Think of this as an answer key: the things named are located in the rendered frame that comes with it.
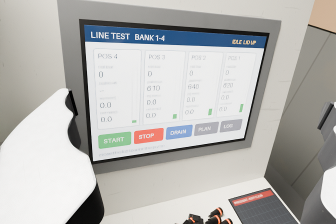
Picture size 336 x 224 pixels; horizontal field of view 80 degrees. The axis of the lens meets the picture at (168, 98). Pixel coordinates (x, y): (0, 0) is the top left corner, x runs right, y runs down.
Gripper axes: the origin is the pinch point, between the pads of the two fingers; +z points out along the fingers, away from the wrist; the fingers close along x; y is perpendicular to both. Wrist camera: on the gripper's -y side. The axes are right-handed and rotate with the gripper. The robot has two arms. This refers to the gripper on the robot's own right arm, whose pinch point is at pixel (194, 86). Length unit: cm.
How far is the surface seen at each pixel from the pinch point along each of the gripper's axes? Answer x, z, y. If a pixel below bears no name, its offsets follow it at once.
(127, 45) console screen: -10.7, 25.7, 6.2
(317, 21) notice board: 101, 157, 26
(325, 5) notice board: 102, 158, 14
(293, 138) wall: 104, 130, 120
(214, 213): 10, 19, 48
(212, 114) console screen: 7.6, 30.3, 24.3
